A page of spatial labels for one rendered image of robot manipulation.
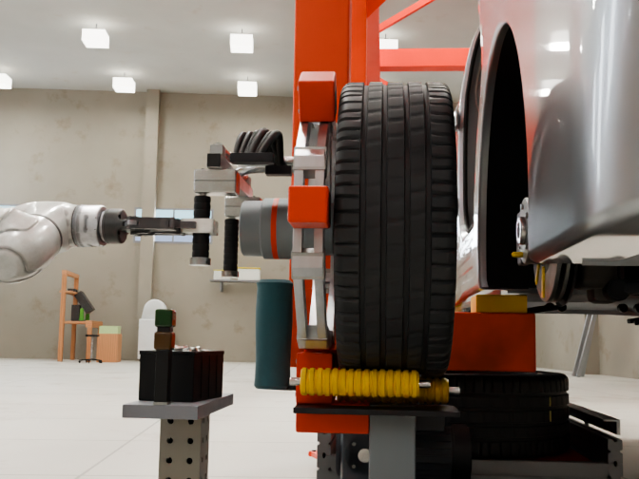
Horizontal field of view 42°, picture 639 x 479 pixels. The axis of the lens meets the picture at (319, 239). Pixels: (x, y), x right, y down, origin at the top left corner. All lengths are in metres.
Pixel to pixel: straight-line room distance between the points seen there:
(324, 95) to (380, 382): 0.60
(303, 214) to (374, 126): 0.24
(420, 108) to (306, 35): 0.86
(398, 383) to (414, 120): 0.53
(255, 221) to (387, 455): 0.58
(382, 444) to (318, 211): 0.57
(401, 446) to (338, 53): 1.16
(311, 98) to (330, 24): 0.77
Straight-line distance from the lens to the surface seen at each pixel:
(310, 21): 2.49
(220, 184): 1.74
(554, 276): 1.81
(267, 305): 1.97
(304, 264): 1.62
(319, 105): 1.74
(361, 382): 1.73
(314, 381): 1.74
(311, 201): 1.54
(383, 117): 1.67
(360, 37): 4.53
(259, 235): 1.85
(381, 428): 1.84
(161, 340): 1.88
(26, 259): 1.65
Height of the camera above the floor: 0.60
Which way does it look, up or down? 7 degrees up
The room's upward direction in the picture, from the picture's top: 1 degrees clockwise
